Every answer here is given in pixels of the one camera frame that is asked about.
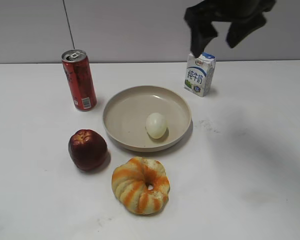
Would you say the white egg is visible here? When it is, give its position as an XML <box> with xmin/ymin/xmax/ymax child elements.
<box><xmin>145</xmin><ymin>112</ymin><xmax>168</xmax><ymax>139</ymax></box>

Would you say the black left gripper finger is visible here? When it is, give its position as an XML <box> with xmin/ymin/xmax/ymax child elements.
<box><xmin>226</xmin><ymin>13</ymin><xmax>267</xmax><ymax>48</ymax></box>

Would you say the beige round plate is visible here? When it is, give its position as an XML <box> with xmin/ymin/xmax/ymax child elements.
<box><xmin>102</xmin><ymin>85</ymin><xmax>192</xmax><ymax>153</ymax></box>

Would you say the dark red apple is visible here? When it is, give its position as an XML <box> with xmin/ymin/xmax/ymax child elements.
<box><xmin>68</xmin><ymin>129</ymin><xmax>108</xmax><ymax>172</ymax></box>

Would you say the red soda can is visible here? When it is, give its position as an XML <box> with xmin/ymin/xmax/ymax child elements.
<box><xmin>61</xmin><ymin>49</ymin><xmax>97</xmax><ymax>111</ymax></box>

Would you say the white milk carton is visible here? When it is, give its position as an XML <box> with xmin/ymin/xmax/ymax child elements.
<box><xmin>184</xmin><ymin>52</ymin><xmax>216</xmax><ymax>97</ymax></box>

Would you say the orange striped bagel bread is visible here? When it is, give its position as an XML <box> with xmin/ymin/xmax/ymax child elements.
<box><xmin>111</xmin><ymin>156</ymin><xmax>170</xmax><ymax>215</ymax></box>

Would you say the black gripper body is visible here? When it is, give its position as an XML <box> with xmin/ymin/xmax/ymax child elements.
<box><xmin>195</xmin><ymin>0</ymin><xmax>276</xmax><ymax>25</ymax></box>

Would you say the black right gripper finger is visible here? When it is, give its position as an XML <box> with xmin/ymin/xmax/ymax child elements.
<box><xmin>184</xmin><ymin>7</ymin><xmax>218</xmax><ymax>58</ymax></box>

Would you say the left black cable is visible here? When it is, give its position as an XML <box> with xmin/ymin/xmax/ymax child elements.
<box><xmin>62</xmin><ymin>0</ymin><xmax>76</xmax><ymax>51</ymax></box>

